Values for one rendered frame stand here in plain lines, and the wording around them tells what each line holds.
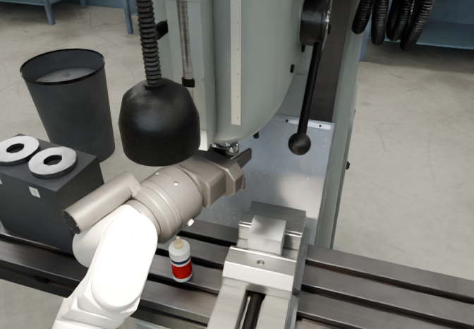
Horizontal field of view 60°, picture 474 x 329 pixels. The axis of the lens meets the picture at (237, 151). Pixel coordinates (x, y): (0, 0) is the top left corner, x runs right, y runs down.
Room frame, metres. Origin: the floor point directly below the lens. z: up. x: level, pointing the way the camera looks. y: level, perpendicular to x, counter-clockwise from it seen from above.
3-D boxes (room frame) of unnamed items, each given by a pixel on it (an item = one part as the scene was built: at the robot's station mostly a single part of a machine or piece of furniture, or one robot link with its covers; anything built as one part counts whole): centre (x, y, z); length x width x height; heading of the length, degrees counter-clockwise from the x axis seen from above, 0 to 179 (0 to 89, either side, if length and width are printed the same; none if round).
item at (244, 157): (0.52, -0.01, 1.24); 0.06 x 0.02 x 0.03; 143
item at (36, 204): (0.66, 0.41, 1.05); 0.22 x 0.12 x 0.20; 66
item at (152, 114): (0.31, 0.07, 1.45); 0.07 x 0.07 x 0.06
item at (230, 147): (0.54, 0.02, 1.26); 0.05 x 0.05 x 0.01
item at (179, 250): (0.52, 0.11, 1.00); 0.04 x 0.04 x 0.11
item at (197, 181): (0.46, 0.07, 1.23); 0.13 x 0.12 x 0.10; 53
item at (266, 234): (0.52, -0.06, 1.06); 0.06 x 0.05 x 0.06; 75
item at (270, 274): (0.46, -0.04, 1.04); 0.12 x 0.06 x 0.04; 75
